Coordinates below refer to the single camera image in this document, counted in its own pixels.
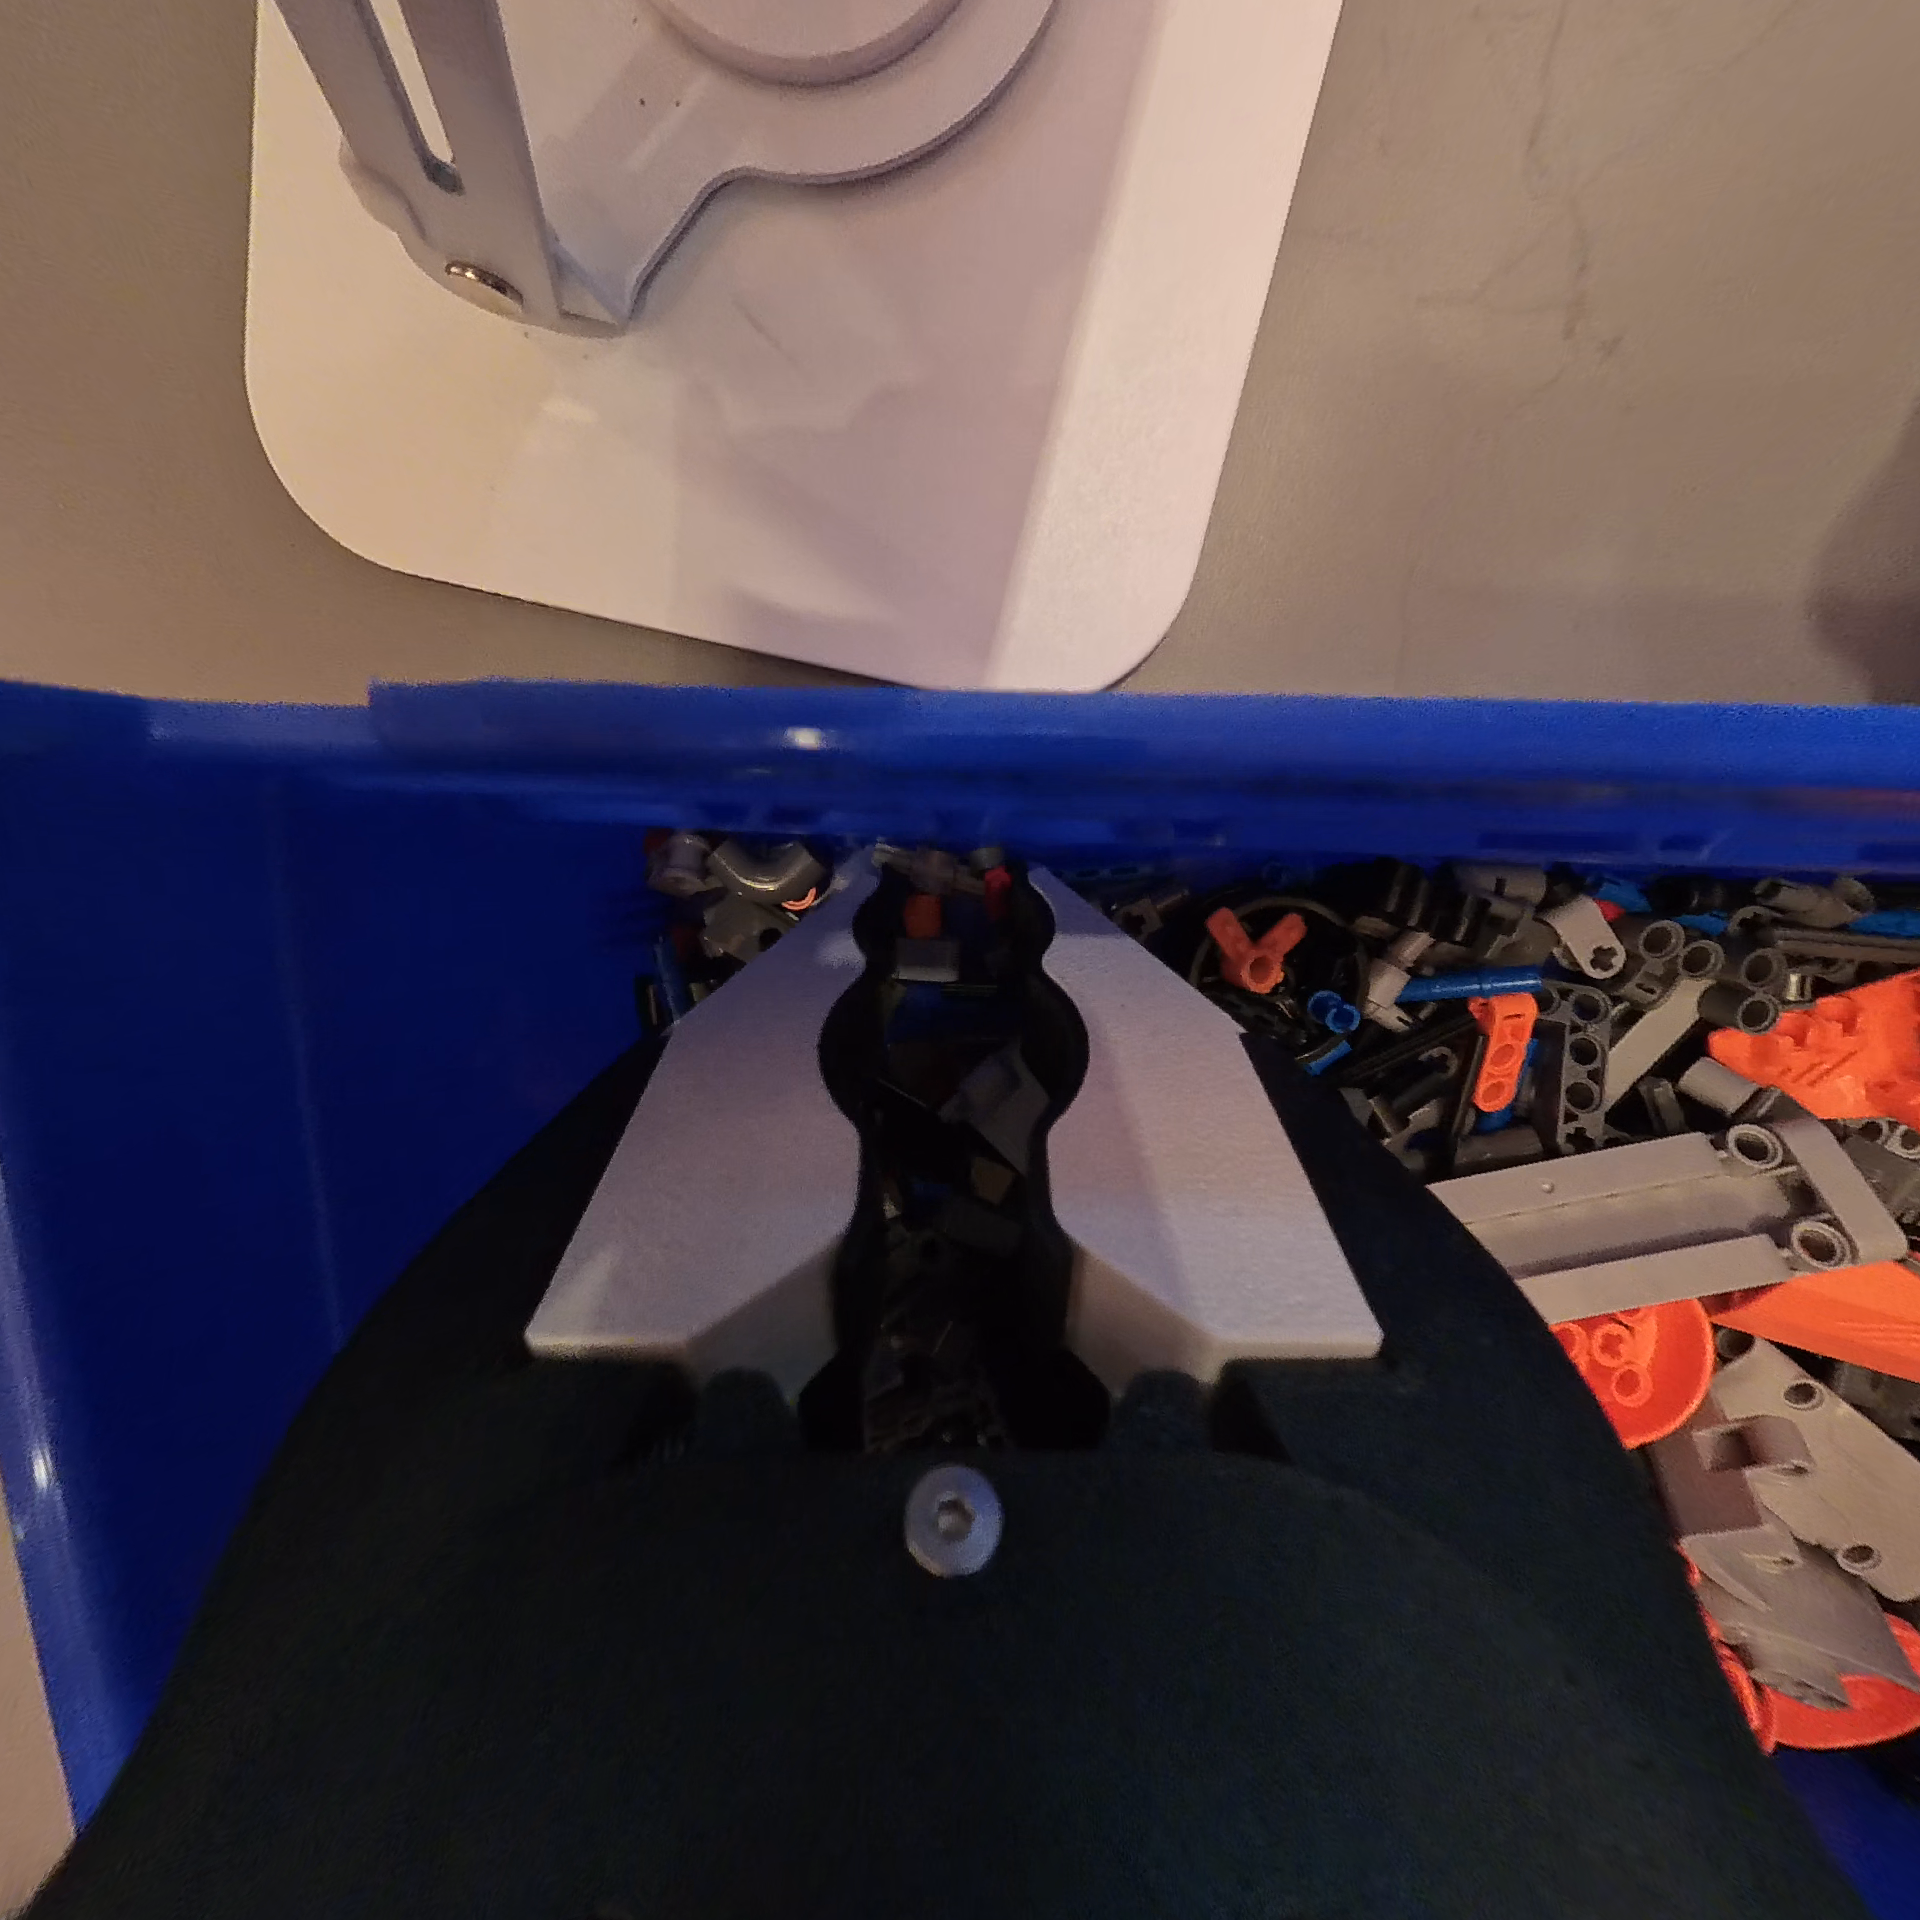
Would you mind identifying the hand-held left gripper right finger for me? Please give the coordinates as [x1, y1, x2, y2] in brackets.
[1019, 863, 1385, 1448]

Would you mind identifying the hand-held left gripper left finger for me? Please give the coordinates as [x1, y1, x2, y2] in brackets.
[524, 882, 897, 1448]

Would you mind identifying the white book stand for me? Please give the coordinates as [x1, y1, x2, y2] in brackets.
[244, 0, 1347, 698]

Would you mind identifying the blue plastic bin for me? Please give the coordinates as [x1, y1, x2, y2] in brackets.
[0, 679, 1920, 1920]

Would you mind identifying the pile of plastic building pieces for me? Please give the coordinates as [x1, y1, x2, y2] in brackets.
[642, 830, 1920, 1759]

